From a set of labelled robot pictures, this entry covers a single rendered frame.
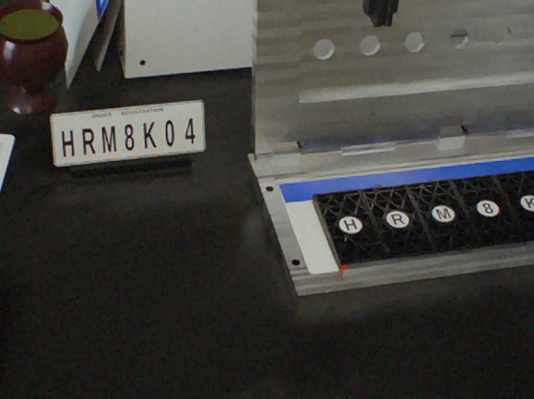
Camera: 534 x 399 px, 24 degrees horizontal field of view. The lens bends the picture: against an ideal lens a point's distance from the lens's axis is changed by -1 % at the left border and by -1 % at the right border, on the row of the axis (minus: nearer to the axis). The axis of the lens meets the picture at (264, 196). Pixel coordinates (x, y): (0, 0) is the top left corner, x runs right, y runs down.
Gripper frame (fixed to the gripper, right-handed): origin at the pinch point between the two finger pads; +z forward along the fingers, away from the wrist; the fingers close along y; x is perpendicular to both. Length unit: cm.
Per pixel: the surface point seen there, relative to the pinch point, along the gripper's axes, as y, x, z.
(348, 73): 0.2, 6.0, 13.0
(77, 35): -25.1, 26.5, 20.3
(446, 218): 7.3, -8.4, 21.1
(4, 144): -35.1, 1.7, 14.4
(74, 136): -27.6, 8.8, 20.3
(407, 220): 3.3, -8.0, 21.0
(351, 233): -2.8, -8.9, 21.1
